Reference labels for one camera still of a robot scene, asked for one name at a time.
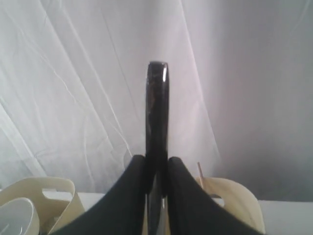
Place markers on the steel table knife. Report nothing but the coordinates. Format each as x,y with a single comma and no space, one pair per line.
156,125

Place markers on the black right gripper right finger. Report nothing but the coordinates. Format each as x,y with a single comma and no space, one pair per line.
192,211

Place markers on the white plastic bowl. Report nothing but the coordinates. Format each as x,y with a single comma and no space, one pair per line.
19,217

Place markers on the cream bin with triangle mark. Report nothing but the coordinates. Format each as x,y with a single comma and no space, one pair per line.
235,199

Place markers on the white curtain backdrop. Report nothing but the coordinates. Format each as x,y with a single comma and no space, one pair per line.
73,78

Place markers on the wooden chopstick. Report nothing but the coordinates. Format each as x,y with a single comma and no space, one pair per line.
201,176

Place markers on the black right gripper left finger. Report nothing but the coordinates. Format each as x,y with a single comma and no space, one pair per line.
120,211

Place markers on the cream bin with circle mark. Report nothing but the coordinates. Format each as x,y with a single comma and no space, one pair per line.
53,213

